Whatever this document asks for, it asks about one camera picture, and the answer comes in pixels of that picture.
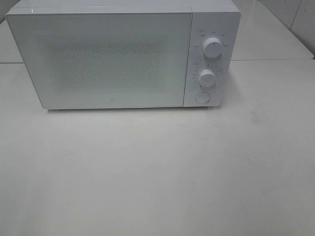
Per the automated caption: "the round white door button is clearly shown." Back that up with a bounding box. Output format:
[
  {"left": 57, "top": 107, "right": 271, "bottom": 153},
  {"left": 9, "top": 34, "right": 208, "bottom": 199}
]
[{"left": 195, "top": 92, "right": 211, "bottom": 104}]

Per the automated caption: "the upper white power knob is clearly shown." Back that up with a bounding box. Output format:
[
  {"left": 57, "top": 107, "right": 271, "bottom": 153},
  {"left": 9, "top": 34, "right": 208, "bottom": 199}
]
[{"left": 202, "top": 36, "right": 222, "bottom": 59}]

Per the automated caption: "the white microwave door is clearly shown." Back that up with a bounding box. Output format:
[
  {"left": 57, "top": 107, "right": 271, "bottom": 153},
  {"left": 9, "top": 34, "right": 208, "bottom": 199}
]
[{"left": 7, "top": 13, "right": 191, "bottom": 109}]

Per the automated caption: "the white timer knob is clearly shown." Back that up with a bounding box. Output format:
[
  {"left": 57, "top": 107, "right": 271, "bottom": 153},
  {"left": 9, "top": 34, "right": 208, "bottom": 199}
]
[{"left": 198, "top": 69, "right": 217, "bottom": 88}]

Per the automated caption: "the white microwave oven body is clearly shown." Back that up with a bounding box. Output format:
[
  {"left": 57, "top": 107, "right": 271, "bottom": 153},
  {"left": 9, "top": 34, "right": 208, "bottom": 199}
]
[{"left": 6, "top": 0, "right": 241, "bottom": 109}]

